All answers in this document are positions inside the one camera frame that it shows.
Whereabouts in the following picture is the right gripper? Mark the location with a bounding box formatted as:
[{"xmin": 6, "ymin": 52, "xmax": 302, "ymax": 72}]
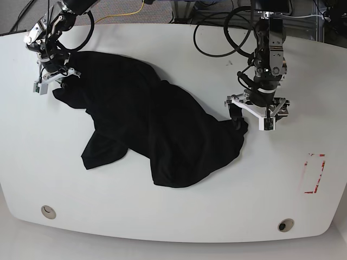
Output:
[{"xmin": 37, "ymin": 58, "xmax": 69, "ymax": 89}]

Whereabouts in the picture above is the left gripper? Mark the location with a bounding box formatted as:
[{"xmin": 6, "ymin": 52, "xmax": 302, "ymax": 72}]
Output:
[{"xmin": 229, "ymin": 83, "xmax": 289, "ymax": 131}]

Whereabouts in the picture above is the black t-shirt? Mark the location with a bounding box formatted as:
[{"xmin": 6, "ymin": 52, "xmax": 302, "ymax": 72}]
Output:
[{"xmin": 53, "ymin": 51, "xmax": 248, "ymax": 188}]

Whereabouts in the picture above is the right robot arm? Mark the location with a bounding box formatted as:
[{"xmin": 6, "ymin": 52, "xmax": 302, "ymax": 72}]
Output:
[{"xmin": 24, "ymin": 0, "xmax": 98, "ymax": 95}]

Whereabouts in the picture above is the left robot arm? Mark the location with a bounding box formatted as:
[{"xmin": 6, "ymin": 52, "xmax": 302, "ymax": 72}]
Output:
[{"xmin": 223, "ymin": 1, "xmax": 290, "ymax": 131}]

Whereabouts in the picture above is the red tape rectangle marking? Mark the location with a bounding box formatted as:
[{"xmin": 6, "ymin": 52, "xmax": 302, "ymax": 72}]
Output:
[{"xmin": 301, "ymin": 153, "xmax": 326, "ymax": 194}]

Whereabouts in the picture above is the right table grommet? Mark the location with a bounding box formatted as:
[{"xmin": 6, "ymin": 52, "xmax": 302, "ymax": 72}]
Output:
[{"xmin": 278, "ymin": 218, "xmax": 294, "ymax": 232}]

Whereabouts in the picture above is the table grommet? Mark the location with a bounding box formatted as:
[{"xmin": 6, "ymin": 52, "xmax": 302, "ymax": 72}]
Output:
[
  {"xmin": 41, "ymin": 205, "xmax": 56, "ymax": 220},
  {"xmin": 278, "ymin": 218, "xmax": 294, "ymax": 232}
]

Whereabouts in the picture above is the left table grommet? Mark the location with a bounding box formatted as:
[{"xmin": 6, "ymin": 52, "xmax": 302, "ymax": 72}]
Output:
[{"xmin": 41, "ymin": 205, "xmax": 56, "ymax": 220}]

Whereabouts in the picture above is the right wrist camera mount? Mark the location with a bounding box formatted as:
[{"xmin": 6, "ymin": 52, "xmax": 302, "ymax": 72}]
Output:
[{"xmin": 33, "ymin": 68, "xmax": 81, "ymax": 95}]

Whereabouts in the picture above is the black cable loop left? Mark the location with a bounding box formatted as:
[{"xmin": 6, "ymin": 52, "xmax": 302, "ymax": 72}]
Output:
[{"xmin": 55, "ymin": 8, "xmax": 95, "ymax": 52}]

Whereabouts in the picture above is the black cable loop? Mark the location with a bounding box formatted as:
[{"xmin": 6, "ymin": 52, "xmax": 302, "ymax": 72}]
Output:
[
  {"xmin": 55, "ymin": 8, "xmax": 95, "ymax": 52},
  {"xmin": 192, "ymin": 5, "xmax": 258, "ymax": 58}
]

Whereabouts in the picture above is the yellow cable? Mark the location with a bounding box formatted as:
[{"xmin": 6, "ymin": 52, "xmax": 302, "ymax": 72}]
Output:
[{"xmin": 93, "ymin": 0, "xmax": 146, "ymax": 25}]

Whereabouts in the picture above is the black cable loop right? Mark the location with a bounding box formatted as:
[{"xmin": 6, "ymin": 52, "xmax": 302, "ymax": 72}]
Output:
[{"xmin": 192, "ymin": 5, "xmax": 258, "ymax": 58}]

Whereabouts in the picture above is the white cable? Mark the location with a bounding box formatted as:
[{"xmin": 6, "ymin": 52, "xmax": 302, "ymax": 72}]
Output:
[{"xmin": 281, "ymin": 13, "xmax": 325, "ymax": 21}]

